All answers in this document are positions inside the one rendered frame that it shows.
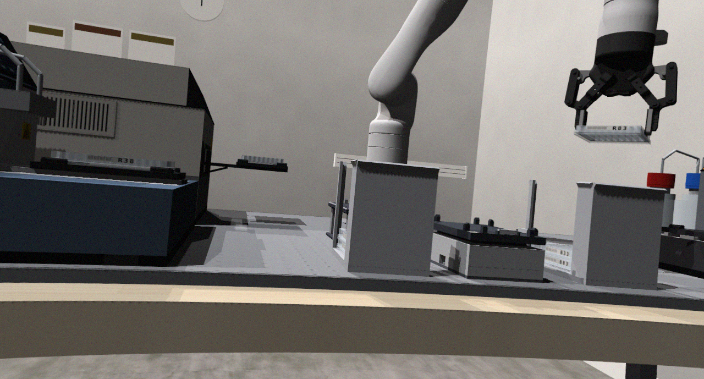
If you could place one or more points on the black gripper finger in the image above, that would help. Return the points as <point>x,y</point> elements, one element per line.
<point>576,78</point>
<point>669,73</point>

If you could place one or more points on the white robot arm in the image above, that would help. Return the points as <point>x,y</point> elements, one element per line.
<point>393,84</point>

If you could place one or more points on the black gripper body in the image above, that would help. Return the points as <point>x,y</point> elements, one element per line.
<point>619,52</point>

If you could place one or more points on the red bottle cap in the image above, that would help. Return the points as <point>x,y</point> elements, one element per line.
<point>661,178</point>

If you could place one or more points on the white plastic bottle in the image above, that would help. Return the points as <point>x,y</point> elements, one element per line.
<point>685,213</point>

